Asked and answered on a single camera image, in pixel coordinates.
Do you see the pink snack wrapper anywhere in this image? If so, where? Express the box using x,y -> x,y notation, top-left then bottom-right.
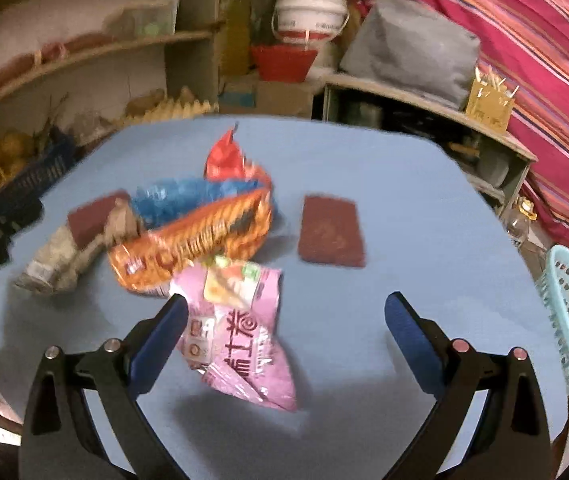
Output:
170,256 -> 297,412

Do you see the crumpled grey brown paper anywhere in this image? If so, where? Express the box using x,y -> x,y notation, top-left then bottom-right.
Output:
13,200 -> 143,295

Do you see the dark red booklet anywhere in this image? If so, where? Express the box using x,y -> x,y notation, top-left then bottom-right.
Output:
297,195 -> 365,268
68,190 -> 130,249

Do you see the dark blue plastic crate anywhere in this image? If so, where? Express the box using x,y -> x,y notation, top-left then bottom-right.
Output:
0,128 -> 76,220

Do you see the orange snack wrapper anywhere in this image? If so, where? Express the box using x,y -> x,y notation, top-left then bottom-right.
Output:
109,188 -> 274,297

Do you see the blue plastic wrapper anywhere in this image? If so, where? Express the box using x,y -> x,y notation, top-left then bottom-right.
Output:
130,178 -> 265,230

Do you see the yellow egg tray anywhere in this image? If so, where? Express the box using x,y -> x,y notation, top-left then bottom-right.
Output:
120,99 -> 219,126

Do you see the cooking oil bottle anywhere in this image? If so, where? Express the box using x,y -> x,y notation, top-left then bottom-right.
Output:
502,196 -> 537,248

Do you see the red snack wrapper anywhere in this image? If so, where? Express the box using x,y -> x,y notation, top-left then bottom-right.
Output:
203,126 -> 272,188

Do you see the blue table cloth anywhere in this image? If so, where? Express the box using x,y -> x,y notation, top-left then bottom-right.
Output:
0,116 -> 567,479

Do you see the grey low shelf cabinet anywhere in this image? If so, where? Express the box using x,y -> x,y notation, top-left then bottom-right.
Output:
322,73 -> 537,218

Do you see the cardboard box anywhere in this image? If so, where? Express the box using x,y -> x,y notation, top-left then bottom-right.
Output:
218,74 -> 324,119

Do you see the red plastic basin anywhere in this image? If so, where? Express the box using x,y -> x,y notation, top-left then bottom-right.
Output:
251,44 -> 318,84

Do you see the yellow perforated utensil basket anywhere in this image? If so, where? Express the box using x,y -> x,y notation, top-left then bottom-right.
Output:
465,66 -> 519,133

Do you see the white plastic bucket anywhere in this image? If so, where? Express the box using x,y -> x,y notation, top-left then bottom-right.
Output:
271,0 -> 349,44

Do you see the grey fabric bag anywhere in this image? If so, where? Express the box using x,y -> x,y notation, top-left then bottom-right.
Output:
339,0 -> 481,110

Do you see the wooden wall shelf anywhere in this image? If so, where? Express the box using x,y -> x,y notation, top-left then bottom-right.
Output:
0,0 -> 226,131

